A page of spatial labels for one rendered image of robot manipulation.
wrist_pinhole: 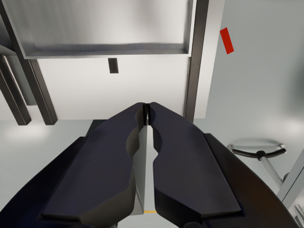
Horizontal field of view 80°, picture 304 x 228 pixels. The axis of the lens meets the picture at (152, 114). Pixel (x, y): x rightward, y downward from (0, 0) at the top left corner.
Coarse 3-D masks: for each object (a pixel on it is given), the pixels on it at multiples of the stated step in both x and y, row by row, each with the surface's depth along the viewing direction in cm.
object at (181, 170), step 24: (168, 120) 10; (168, 144) 8; (192, 144) 8; (168, 168) 7; (192, 168) 7; (216, 168) 7; (168, 192) 6; (192, 192) 6; (216, 192) 6; (168, 216) 7; (192, 216) 6; (216, 216) 6
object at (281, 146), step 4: (280, 144) 158; (228, 148) 160; (232, 148) 160; (280, 148) 160; (284, 148) 155; (232, 152) 154; (236, 152) 153; (240, 152) 152; (244, 152) 152; (248, 152) 152; (256, 152) 152; (260, 152) 149; (264, 152) 149; (272, 152) 151; (276, 152) 151; (280, 152) 152; (284, 152) 154; (244, 156) 152; (248, 156) 150; (252, 156) 150; (256, 156) 149; (260, 156) 148; (268, 156) 149; (272, 156) 149; (260, 160) 150
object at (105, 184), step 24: (120, 120) 10; (144, 120) 12; (96, 144) 8; (120, 144) 8; (72, 168) 7; (96, 168) 7; (120, 168) 7; (72, 192) 6; (96, 192) 6; (120, 192) 6; (48, 216) 6; (72, 216) 6; (96, 216) 6; (120, 216) 7
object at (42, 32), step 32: (32, 0) 27; (64, 0) 27; (96, 0) 27; (128, 0) 27; (160, 0) 27; (192, 0) 25; (32, 32) 30; (64, 32) 30; (96, 32) 30; (128, 32) 30; (160, 32) 29; (192, 32) 26
